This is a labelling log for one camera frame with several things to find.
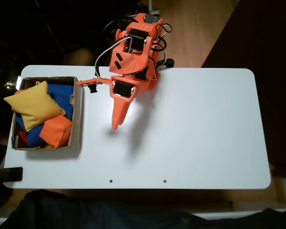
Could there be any cardboard box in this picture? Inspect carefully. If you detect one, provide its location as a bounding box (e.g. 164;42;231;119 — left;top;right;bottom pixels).
11;76;84;151

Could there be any blue bean bag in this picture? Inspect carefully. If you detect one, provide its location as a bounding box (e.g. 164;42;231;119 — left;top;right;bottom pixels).
47;83;74;117
15;116;46;148

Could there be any red bean bag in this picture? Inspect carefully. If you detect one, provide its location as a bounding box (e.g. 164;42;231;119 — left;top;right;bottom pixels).
19;130;29;144

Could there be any black table clamp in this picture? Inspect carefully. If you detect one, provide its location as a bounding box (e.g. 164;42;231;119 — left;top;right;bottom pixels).
0;167;23;183
158;58;175;70

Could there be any grey metal stand base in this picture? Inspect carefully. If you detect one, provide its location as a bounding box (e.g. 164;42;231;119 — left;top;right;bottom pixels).
146;0;160;18

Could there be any person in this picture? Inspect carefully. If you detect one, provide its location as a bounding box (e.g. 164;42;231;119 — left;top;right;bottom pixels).
0;189;286;229

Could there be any orange camera mount plate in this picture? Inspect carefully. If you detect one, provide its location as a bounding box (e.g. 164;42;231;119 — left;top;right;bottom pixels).
75;77;112;94

